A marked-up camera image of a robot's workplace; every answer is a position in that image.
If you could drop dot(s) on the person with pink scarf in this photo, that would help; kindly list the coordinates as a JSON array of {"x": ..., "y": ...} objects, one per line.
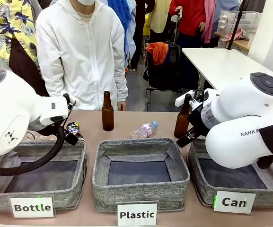
[{"x": 212, "y": 21}]

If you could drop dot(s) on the black pole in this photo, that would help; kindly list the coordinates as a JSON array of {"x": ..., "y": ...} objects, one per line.
[{"x": 238, "y": 23}]

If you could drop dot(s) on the crushed blue soda can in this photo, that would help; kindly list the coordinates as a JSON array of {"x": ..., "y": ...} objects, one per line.
[{"x": 73, "y": 127}]

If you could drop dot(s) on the black bag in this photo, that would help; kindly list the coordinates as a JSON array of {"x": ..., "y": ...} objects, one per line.
[{"x": 162, "y": 75}]

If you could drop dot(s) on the person in red shirt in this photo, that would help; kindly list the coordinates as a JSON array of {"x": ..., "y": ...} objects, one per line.
[{"x": 190, "y": 23}]

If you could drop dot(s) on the clear plastic storage boxes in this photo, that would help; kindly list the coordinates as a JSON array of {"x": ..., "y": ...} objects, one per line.
[{"x": 245, "y": 21}]

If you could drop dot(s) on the grey fabric basket can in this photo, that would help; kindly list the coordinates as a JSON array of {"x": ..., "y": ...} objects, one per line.
[{"x": 233, "y": 189}]

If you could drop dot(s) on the grey fabric basket bottle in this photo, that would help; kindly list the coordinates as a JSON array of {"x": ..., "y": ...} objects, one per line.
[{"x": 74, "y": 184}]

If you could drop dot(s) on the white table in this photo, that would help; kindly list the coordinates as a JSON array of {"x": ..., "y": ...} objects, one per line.
[{"x": 221, "y": 66}]

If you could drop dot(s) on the white sign reading Plastic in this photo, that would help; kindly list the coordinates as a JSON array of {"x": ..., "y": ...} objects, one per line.
[{"x": 137, "y": 214}]

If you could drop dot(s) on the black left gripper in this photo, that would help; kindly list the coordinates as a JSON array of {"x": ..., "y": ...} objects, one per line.
[{"x": 47, "y": 130}]

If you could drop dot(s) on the black office chair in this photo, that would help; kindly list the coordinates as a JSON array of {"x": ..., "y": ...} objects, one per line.
[{"x": 164, "y": 92}]

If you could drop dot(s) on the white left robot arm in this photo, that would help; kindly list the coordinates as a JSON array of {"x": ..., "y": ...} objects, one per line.
[{"x": 13, "y": 113}]

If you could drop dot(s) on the white face mask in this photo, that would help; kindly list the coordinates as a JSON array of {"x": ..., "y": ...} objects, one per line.
[{"x": 86, "y": 2}]

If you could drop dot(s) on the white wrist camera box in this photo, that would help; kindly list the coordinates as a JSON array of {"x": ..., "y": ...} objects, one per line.
[{"x": 182, "y": 99}]

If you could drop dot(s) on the pink cloth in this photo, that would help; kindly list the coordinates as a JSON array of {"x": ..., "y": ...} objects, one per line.
[{"x": 235, "y": 35}]

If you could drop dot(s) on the small plastic bottle pink label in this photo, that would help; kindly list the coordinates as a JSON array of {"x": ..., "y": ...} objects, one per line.
[{"x": 143, "y": 130}]

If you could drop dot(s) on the person's left hand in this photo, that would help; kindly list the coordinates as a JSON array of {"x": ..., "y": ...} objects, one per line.
[{"x": 121, "y": 106}]

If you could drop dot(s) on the white sign reading Bottle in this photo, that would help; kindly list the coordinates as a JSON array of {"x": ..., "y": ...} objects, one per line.
[{"x": 32, "y": 207}]

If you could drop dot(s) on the person in yellow floral shirt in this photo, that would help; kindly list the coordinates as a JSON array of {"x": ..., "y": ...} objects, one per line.
[{"x": 6, "y": 23}]

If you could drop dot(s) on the orange cloth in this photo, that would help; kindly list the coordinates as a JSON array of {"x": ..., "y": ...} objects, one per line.
[{"x": 158, "y": 52}]

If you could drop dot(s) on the person in cream top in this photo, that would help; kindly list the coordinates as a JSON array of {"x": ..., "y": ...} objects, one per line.
[{"x": 158, "y": 19}]

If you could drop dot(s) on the person's right forearm white sleeve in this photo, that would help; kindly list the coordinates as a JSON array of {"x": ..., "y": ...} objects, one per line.
[{"x": 53, "y": 80}]

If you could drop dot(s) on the grey fabric basket plastic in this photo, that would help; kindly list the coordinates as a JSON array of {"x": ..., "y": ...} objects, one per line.
[{"x": 138, "y": 196}]

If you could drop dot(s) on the brown glass bottle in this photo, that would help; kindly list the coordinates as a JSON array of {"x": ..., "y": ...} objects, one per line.
[
  {"x": 181, "y": 123},
  {"x": 108, "y": 116}
]

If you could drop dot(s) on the person's left forearm white sleeve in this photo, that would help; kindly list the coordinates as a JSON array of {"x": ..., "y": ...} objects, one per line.
[{"x": 120, "y": 82}]

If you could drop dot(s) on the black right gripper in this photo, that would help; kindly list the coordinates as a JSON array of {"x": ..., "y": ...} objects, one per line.
[{"x": 199, "y": 120}]

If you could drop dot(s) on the person with blue scarf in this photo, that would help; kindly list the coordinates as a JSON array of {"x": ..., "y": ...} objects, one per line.
[{"x": 126, "y": 28}]

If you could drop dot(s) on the white sign reading Can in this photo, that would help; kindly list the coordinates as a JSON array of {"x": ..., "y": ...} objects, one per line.
[{"x": 234, "y": 202}]

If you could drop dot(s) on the person in white hoodie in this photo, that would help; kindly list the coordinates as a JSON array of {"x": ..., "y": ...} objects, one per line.
[{"x": 79, "y": 59}]

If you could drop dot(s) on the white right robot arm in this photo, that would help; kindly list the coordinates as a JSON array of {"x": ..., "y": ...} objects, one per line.
[{"x": 233, "y": 142}]

